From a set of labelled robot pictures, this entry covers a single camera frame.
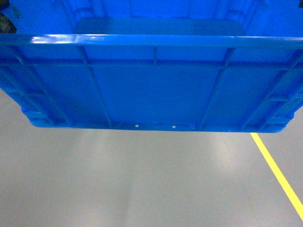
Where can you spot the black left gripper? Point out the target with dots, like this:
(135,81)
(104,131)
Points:
(6,26)

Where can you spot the large blue plastic crate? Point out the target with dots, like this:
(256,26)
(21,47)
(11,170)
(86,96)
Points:
(155,65)

